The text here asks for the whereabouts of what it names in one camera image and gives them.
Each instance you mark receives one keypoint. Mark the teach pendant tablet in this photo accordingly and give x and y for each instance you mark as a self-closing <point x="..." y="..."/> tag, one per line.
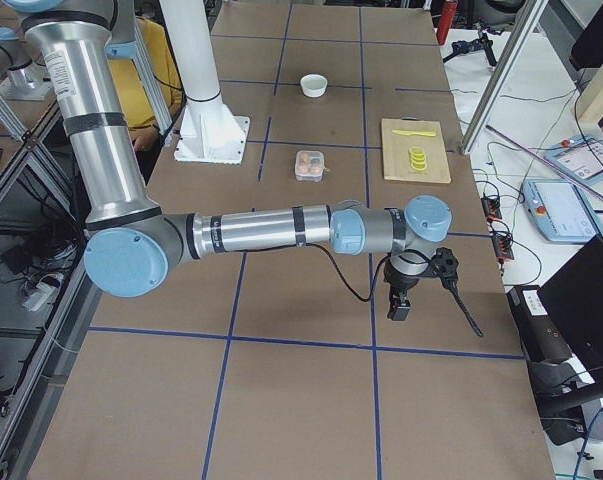
<point x="560" y="211"/>
<point x="582" y="158"/>

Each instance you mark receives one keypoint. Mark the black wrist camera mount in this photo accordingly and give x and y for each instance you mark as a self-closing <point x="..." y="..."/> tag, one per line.
<point x="445" y="265"/>

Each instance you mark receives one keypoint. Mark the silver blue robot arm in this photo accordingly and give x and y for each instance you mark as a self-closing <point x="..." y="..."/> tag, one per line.
<point x="133" y="244"/>

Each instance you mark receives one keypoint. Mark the white ceramic bowl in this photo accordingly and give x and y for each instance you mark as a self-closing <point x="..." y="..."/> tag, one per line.
<point x="313" y="85"/>

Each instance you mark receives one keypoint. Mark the bamboo cutting board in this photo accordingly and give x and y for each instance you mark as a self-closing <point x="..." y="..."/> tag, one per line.
<point x="396" y="158"/>

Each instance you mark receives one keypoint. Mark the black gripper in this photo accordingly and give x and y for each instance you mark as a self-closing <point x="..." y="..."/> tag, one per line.
<point x="398" y="281"/>

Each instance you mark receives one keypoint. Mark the small circuit board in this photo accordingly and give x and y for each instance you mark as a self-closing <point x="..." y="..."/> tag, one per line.
<point x="491" y="207"/>
<point x="502" y="244"/>

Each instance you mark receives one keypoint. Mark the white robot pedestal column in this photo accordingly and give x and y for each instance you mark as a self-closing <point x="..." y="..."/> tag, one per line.
<point x="209" y="132"/>

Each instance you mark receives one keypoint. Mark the red cylinder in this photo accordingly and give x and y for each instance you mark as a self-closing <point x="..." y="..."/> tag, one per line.
<point x="446" y="19"/>

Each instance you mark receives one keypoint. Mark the black tripod bar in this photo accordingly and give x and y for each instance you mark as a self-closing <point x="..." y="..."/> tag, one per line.
<point x="481" y="44"/>

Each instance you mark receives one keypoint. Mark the black computer box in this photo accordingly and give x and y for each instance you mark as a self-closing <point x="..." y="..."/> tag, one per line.
<point x="541" y="339"/>

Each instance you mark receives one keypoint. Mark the aluminium frame post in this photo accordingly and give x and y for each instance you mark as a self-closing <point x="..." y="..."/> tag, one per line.
<point x="524" y="26"/>

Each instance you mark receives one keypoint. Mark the far teach pendant tablet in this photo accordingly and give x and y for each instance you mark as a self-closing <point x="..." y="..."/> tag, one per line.
<point x="582" y="158"/>

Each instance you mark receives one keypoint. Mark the near teach pendant tablet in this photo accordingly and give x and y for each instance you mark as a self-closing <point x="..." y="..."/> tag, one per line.
<point x="560" y="211"/>

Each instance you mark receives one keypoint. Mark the clear plastic egg box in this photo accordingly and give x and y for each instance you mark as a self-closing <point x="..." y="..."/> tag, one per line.
<point x="303" y="158"/>

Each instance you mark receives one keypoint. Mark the yellow plastic knife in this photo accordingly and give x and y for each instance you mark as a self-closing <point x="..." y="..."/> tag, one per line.
<point x="427" y="134"/>

